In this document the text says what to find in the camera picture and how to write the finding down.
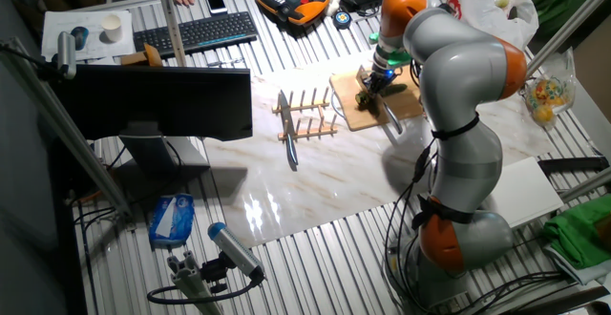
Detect clear bag of yellow fruit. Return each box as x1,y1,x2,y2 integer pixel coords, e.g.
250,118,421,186
523,47,579,130

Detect long cucumber piece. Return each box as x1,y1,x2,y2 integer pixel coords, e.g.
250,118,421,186
381,83,409,98

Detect black computer monitor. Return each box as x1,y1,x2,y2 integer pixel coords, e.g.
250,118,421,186
50,64,254,182

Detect white paper sheets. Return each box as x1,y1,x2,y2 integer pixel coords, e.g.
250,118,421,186
40,9,137,63

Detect white paper cup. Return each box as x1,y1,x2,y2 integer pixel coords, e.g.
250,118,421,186
100,13,124,44

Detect brown cardboard piece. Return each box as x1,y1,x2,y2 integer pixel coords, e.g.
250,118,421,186
119,42,164,68

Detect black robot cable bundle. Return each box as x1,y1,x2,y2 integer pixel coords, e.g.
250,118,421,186
381,142,574,315

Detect white smartphone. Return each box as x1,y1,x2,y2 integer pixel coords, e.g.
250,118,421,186
202,0,229,16

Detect silver depth camera blue end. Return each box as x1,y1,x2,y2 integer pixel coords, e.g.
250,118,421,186
207,221,266,281

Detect white flat box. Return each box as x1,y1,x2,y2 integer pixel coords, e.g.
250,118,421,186
486,156,565,230

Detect aluminium profile camera stand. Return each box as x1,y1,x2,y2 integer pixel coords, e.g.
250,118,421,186
166,250,225,315

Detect pointed steel kitchen knife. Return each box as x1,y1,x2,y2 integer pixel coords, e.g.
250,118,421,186
278,89,300,167

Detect blue tissue pack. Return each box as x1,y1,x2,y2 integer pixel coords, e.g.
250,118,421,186
147,193,196,249

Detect black camera cable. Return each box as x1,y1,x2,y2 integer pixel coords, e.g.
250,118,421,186
146,274,264,305

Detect steel cleaver with metal handle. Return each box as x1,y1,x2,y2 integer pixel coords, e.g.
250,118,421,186
354,64,405,136

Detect wooden cutting board metal handle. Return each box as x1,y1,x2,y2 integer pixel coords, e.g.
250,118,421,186
328,64,425,133

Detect black flat bar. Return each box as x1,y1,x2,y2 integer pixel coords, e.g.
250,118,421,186
537,156,611,176

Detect white plastic bag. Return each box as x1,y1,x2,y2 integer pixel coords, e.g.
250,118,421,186
446,0,540,52

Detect aluminium frame post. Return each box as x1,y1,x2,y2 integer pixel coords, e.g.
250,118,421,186
0,37,133,216
524,0,611,80
152,0,188,68

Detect black computer keyboard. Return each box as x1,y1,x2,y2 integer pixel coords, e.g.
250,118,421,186
132,10,260,59

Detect bright green folded cloth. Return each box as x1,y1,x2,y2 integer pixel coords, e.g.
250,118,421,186
541,195,611,271

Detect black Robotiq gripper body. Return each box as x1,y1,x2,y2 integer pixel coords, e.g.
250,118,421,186
366,66,396,91

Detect round black blue disc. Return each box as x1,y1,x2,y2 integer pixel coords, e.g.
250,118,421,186
332,10,353,31

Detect wooden peg knife rack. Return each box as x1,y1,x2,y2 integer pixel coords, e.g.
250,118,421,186
271,87,339,143

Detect dark blue computer mouse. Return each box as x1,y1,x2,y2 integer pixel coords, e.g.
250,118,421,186
70,26,91,52

